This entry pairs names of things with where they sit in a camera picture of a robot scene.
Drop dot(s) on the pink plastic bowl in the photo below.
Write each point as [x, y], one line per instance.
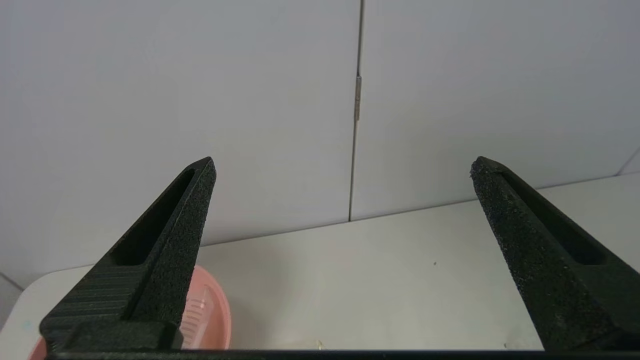
[217, 310]

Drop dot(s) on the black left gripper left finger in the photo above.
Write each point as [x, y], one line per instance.
[150, 285]

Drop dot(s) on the yellow pigment test tube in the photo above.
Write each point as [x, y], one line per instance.
[195, 322]

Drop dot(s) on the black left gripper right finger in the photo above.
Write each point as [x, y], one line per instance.
[560, 290]

